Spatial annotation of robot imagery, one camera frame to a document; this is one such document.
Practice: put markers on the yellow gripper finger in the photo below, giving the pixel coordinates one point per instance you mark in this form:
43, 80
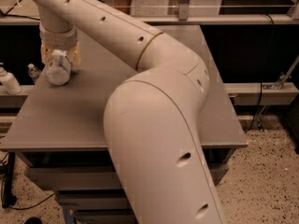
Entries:
73, 55
47, 54

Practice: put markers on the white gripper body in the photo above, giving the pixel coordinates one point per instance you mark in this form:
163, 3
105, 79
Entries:
59, 38

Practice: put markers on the clear blue plastic bottle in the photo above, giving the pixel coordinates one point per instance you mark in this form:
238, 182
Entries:
58, 68

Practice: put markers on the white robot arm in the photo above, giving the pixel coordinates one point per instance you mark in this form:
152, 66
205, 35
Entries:
150, 120

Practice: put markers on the small clear water bottle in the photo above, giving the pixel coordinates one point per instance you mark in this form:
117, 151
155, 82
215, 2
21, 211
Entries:
33, 72

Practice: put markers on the white spray bottle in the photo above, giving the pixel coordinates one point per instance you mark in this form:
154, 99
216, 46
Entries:
10, 83

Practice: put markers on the grey drawer cabinet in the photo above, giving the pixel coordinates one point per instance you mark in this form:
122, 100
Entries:
59, 132

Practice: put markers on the black stand leg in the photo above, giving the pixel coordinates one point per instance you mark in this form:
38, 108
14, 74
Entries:
7, 170

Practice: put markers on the metal rail frame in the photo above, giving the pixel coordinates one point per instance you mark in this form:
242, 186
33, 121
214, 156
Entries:
215, 12

